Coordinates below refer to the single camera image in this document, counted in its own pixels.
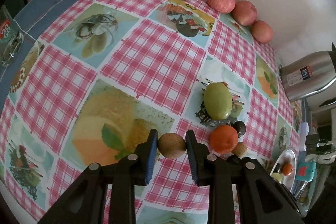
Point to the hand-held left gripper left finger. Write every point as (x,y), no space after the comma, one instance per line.
(151,155)

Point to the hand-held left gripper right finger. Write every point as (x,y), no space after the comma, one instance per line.
(193,158)

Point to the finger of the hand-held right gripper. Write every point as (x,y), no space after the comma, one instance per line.
(286,187)

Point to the green jujube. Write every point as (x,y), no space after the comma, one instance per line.
(277,176)
(218,100)

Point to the orange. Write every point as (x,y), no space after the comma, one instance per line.
(223,139)
(287,169)

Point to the brown kiwi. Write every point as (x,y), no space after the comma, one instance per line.
(171,145)
(239,149)

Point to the round steel plate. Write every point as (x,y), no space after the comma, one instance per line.
(290,158)

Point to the dark plum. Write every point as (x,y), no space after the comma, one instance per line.
(241,129)

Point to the teal box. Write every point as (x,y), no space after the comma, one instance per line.
(305,171)

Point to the black charger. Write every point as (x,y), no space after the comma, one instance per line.
(312,138)

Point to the white power strip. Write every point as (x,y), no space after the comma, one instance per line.
(305,134)

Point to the pink checkered printed tablecloth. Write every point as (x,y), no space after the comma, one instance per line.
(147,56)

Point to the stainless steel thermos kettle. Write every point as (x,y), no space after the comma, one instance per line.
(307,77)

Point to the clear glass mug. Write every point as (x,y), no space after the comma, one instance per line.
(9,40)

